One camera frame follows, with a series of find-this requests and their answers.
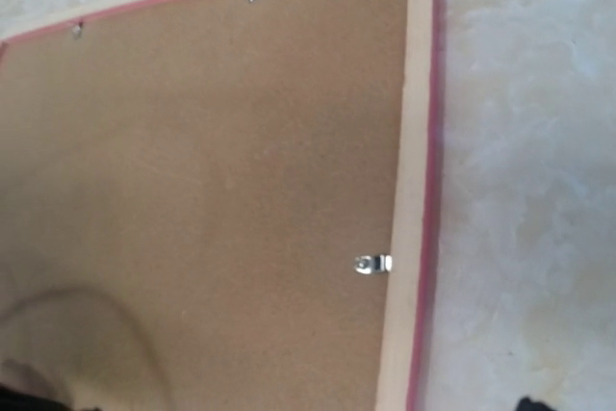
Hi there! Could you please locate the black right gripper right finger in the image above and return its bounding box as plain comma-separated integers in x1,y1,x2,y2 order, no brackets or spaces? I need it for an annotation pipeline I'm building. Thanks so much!
517,397,557,411

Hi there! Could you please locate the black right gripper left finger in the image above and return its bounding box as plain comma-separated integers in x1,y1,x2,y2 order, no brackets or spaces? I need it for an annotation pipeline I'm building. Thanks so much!
1,384,76,411

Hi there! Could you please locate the pink wooden picture frame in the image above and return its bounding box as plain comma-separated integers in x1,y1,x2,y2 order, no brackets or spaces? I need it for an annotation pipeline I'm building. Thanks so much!
0,0,447,411

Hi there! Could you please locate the brown cardboard backing board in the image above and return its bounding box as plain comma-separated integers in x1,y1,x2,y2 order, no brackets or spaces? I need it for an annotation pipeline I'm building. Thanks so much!
0,0,410,411

